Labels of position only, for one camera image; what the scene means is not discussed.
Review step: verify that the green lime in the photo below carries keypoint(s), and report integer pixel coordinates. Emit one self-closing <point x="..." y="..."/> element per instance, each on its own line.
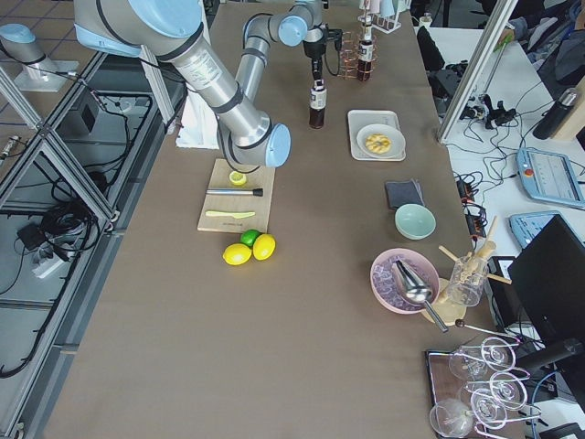
<point x="248" y="237"/>

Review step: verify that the white plate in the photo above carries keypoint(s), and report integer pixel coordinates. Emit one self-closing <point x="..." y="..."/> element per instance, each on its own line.
<point x="394" y="134"/>

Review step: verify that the mint green bowl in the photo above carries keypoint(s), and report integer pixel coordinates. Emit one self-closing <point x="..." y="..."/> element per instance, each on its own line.
<point x="415" y="221"/>

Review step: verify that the metal ice scoop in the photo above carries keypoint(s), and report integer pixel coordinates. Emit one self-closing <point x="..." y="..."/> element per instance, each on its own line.
<point x="416" y="291"/>

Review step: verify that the teach pendant tablet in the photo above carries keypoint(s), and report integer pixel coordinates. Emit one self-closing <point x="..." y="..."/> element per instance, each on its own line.
<point x="526" y="226"/>
<point x="549" y="177"/>

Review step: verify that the white serving tray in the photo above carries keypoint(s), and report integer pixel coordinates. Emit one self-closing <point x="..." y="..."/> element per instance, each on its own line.
<point x="362" y="124"/>

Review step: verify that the yellow plastic knife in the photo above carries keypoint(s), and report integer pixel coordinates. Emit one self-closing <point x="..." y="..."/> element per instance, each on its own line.
<point x="229" y="214"/>

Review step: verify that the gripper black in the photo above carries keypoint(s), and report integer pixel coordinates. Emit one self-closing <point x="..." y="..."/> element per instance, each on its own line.
<point x="314" y="49"/>

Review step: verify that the black thermos bottle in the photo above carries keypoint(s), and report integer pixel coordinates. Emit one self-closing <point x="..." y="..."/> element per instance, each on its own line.
<point x="556" y="114"/>

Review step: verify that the tea bottle dark red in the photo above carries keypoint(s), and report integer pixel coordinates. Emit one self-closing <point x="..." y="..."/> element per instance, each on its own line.
<point x="317" y="102"/>

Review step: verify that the wooden cutting board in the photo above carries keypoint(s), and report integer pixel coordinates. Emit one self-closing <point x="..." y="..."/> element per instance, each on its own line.
<point x="261" y="177"/>

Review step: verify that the wine glass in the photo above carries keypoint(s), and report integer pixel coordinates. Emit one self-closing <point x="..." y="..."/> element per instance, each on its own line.
<point x="492" y="414"/>
<point x="502" y="387"/>
<point x="451" y="418"/>
<point x="474" y="362"/>

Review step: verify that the half lemon slice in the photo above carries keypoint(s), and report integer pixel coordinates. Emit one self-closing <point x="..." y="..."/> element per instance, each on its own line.
<point x="237" y="179"/>

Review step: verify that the wooden cup tree stand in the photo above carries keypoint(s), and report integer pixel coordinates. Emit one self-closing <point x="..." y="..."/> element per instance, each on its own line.
<point x="485" y="252"/>

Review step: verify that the grey folded cloth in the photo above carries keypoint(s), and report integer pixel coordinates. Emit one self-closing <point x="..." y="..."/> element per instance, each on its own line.
<point x="400" y="193"/>

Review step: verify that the white wire cup rack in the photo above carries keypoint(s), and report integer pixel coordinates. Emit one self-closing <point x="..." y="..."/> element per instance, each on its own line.
<point x="383" y="15"/>

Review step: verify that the metal muddler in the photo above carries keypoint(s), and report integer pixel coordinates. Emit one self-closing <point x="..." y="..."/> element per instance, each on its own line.
<point x="254" y="192"/>

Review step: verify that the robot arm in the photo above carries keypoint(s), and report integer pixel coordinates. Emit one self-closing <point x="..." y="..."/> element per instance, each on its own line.
<point x="38" y="73"/>
<point x="174" y="32"/>

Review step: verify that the black monitor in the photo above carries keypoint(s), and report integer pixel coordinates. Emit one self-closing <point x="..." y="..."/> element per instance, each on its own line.
<point x="548" y="276"/>

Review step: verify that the black glass tray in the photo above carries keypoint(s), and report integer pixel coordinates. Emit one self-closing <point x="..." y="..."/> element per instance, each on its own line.
<point x="443" y="383"/>

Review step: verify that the ring pastry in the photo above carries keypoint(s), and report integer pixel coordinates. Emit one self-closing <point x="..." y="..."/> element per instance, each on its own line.
<point x="378" y="144"/>

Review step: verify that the yellow lemon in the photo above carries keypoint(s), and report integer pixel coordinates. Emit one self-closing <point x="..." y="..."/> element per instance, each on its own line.
<point x="237" y="254"/>
<point x="263" y="247"/>

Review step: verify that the aluminium frame post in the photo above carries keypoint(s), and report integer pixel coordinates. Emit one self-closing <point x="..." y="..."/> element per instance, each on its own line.
<point x="483" y="50"/>

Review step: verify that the pink bowl with ice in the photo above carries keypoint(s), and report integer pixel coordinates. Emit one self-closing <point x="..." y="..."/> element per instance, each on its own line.
<point x="384" y="286"/>

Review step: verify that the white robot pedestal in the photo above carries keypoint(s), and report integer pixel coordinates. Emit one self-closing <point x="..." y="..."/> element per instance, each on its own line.
<point x="198" y="126"/>

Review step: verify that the glass jar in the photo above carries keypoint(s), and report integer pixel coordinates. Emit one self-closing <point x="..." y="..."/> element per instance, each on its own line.
<point x="466" y="284"/>

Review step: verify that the tea bottle in rack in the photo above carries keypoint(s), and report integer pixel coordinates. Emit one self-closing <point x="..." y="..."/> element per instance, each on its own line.
<point x="365" y="57"/>

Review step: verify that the copper wire bottle rack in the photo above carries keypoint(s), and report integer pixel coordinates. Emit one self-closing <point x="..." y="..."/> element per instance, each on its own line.
<point x="352" y="66"/>

